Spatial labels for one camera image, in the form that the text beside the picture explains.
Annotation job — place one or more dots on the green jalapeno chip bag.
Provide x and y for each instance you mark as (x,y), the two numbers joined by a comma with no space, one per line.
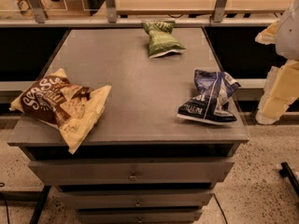
(161,41)

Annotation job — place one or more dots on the top grey drawer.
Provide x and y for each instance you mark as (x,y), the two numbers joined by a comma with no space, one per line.
(100,172)

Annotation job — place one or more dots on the middle grey drawer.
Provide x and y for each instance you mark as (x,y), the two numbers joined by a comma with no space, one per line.
(135,198)

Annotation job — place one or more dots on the brown and cream chip bag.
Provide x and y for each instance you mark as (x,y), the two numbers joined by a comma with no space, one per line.
(70,108)

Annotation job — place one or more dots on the blue chip bag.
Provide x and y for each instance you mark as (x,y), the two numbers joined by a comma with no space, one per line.
(210,105)

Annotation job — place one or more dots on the grey drawer cabinet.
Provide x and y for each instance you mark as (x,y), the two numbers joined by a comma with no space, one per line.
(140,120)

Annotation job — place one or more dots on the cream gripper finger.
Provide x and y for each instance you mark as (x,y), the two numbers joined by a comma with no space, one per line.
(268,35)
(281,89)

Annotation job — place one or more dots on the clear acrylic barrier panel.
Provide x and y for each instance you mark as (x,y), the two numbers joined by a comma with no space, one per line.
(42,10)

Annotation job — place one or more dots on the black bar on floor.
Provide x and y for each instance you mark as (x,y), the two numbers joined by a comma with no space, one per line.
(286,171)

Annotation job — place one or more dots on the black leg at left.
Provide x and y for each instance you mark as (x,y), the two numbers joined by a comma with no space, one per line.
(40,205)

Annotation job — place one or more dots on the bottom grey drawer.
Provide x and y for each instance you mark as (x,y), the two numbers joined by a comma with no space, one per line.
(139,216)

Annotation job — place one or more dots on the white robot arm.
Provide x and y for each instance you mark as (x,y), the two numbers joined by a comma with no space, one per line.
(287,42)

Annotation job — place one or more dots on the grey drawer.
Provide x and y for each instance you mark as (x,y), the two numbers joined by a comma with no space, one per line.
(139,216)
(135,198)
(100,172)

